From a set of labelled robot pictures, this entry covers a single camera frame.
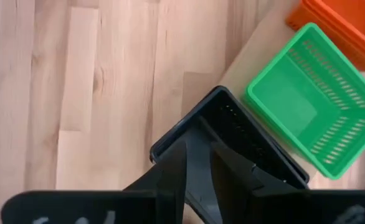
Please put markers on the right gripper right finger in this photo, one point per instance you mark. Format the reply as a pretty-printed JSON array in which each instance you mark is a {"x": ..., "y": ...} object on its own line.
[{"x": 232, "y": 180}]

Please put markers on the black plastic basket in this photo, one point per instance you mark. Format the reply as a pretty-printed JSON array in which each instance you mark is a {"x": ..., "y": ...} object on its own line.
[{"x": 232, "y": 124}]

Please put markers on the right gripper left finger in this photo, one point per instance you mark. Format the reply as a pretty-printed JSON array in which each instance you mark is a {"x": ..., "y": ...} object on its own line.
[{"x": 171, "y": 180}]

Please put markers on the green plastic basket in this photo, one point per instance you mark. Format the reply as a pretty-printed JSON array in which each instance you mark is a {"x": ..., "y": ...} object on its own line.
[{"x": 294, "y": 99}]

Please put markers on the orange plastic basket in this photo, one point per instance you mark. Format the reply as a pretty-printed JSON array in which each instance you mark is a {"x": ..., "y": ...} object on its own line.
[
  {"x": 357, "y": 18},
  {"x": 325, "y": 40}
]

